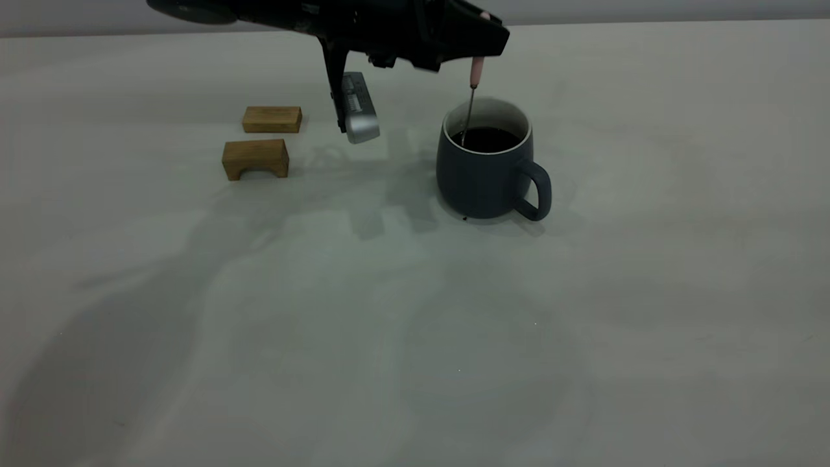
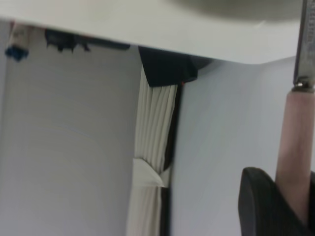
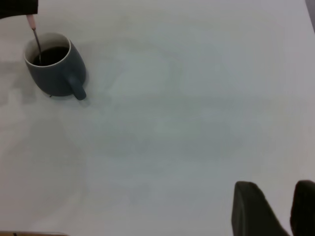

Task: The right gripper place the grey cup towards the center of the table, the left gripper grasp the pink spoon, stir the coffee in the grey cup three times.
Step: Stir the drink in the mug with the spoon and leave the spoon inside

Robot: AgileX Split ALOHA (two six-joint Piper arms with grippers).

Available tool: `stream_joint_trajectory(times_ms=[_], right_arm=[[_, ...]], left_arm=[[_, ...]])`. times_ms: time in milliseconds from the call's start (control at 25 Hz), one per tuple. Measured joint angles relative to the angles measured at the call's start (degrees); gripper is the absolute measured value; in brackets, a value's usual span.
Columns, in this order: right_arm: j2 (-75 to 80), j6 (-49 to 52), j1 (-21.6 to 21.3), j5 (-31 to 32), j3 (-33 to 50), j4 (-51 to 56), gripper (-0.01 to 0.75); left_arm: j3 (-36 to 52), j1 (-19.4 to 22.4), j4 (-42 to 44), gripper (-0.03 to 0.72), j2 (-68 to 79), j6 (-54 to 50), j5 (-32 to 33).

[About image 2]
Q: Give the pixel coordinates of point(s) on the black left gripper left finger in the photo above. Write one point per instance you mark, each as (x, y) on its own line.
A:
(261, 209)

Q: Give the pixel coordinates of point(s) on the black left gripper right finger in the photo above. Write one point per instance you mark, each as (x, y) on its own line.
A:
(312, 196)

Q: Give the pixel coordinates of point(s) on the white pleated curtain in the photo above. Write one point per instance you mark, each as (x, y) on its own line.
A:
(152, 118)

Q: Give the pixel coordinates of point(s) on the large black fixture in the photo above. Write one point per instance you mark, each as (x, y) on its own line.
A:
(167, 68)

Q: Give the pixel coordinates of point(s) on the small blue object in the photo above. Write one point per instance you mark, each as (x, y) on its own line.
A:
(16, 52)

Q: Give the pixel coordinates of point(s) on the small black bracket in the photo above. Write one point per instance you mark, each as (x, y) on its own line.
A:
(59, 39)

